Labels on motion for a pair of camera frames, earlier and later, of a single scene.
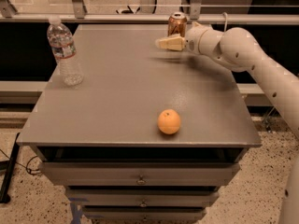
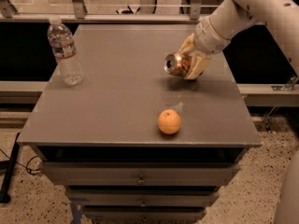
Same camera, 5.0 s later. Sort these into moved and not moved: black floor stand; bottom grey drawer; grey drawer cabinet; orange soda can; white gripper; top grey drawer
Moved: white gripper; orange soda can
Not moved: black floor stand; top grey drawer; grey drawer cabinet; bottom grey drawer
